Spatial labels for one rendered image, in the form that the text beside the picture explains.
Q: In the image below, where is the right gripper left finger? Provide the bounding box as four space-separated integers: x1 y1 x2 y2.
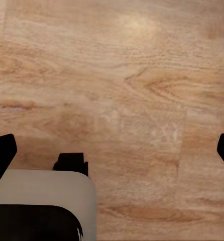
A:
0 134 17 179

